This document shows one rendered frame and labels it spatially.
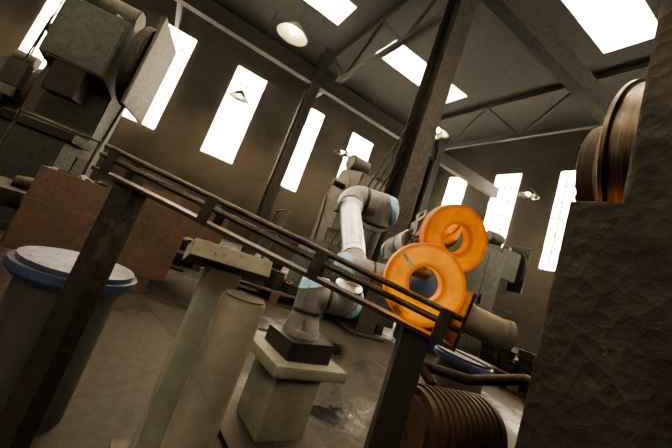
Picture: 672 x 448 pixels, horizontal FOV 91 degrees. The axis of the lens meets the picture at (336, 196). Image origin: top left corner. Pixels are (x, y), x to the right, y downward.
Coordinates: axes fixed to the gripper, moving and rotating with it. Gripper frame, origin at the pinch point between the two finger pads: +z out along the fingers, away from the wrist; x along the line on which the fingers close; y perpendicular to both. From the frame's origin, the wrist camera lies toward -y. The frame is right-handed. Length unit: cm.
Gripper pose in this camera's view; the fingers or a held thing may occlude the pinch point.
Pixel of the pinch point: (455, 230)
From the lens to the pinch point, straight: 79.9
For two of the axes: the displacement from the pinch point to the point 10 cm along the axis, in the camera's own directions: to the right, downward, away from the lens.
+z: 2.9, -3.5, -8.9
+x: 9.2, 3.6, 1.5
